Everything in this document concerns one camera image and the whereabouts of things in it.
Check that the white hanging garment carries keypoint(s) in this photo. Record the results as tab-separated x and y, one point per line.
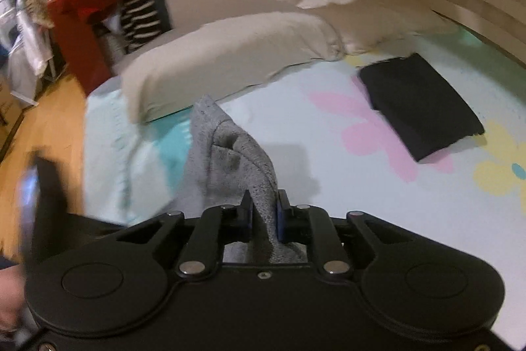
31	42

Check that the flat beige pillow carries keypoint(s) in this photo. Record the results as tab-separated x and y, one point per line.
382	18

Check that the person's left hand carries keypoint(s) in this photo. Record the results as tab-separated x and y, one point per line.
10	293

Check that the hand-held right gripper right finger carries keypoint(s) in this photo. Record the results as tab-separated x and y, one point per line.
282	216

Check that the grey pants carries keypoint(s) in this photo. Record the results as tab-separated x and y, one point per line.
230	170

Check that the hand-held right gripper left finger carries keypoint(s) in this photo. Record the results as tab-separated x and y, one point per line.
245	216

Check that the black folded garment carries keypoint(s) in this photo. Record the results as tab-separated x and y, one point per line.
419	104

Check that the white cloth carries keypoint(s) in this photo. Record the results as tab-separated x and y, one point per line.
324	0

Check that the black white striped garment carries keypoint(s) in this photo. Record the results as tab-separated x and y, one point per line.
139	22

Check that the floral bed sheet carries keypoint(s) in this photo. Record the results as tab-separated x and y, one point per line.
320	178

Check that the large beige pillow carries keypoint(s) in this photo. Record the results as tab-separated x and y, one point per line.
222	55

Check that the green mattress cover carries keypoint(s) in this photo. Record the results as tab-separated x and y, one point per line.
489	42

